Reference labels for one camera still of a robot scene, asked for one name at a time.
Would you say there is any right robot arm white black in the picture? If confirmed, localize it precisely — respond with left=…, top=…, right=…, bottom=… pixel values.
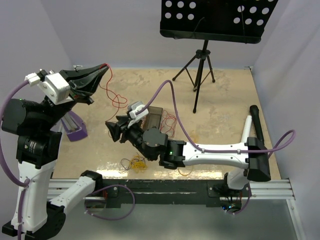
left=105, top=115, right=271, bottom=197

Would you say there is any yellow red cable ball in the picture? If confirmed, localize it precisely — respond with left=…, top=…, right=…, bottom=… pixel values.
left=119, top=154, right=148, bottom=174

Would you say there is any white microphone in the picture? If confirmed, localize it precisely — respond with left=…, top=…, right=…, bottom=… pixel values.
left=240, top=115, right=252, bottom=143

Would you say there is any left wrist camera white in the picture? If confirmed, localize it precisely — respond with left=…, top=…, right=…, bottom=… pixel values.
left=24, top=69, right=73, bottom=105

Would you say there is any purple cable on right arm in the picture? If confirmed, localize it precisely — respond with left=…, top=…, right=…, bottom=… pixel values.
left=134, top=79, right=297, bottom=216

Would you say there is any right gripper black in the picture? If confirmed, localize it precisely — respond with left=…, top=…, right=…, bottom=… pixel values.
left=105, top=115, right=155, bottom=161

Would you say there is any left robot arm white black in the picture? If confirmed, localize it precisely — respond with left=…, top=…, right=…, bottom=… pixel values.
left=0, top=63, right=109, bottom=240

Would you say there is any grey transparent bin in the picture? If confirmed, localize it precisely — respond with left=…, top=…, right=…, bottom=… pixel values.
left=142, top=106, right=163, bottom=131

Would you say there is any black microphone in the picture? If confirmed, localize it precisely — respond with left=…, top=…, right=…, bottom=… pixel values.
left=249, top=105, right=265, bottom=144

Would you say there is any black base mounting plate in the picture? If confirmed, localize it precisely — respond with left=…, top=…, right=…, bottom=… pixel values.
left=74, top=178, right=252, bottom=210

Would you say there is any clear transparent bin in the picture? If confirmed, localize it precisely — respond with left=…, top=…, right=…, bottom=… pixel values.
left=159, top=109, right=178, bottom=138

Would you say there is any purple metronome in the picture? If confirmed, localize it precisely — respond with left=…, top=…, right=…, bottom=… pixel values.
left=61, top=111, right=88, bottom=142

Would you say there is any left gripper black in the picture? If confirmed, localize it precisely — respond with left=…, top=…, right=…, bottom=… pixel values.
left=39, top=61, right=109, bottom=129

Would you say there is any black music stand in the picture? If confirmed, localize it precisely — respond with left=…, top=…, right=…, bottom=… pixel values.
left=159, top=0, right=279, bottom=114

